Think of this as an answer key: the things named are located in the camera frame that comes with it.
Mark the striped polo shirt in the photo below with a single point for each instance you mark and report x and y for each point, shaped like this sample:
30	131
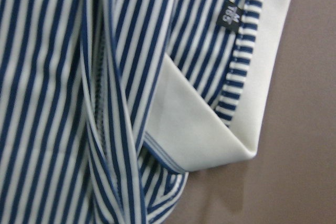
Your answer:
107	105

